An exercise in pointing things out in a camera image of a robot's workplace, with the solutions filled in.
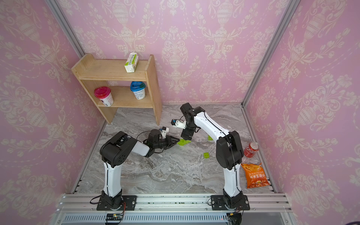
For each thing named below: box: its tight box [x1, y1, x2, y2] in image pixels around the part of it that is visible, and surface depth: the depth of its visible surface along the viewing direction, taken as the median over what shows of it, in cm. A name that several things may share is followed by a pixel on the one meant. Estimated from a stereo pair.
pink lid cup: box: [93, 86, 114, 107], surface depth 86 cm
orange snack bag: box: [240, 162, 271, 189], surface depth 80 cm
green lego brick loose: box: [202, 152, 210, 159], surface depth 92 cm
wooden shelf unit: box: [71, 53, 163, 127], surface depth 87 cm
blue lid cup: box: [129, 81, 147, 100], surface depth 91 cm
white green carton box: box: [124, 51, 139, 73], surface depth 79 cm
